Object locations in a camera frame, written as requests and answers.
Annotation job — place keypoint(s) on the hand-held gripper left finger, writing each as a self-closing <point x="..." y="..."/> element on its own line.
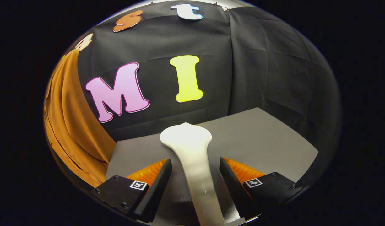
<point x="156" y="191"/>

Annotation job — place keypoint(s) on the white garment steamer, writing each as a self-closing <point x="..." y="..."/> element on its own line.
<point x="192" y="150"/>

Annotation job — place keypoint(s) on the black backdrop cloth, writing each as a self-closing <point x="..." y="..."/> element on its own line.
<point x="258" y="62"/>

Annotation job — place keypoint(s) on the orange-brown button shirt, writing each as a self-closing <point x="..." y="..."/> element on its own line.
<point x="70" y="119"/>

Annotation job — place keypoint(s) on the grey side table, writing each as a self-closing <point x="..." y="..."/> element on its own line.
<point x="258" y="141"/>

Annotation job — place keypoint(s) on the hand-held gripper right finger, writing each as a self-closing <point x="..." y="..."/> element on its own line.
<point x="233" y="188"/>

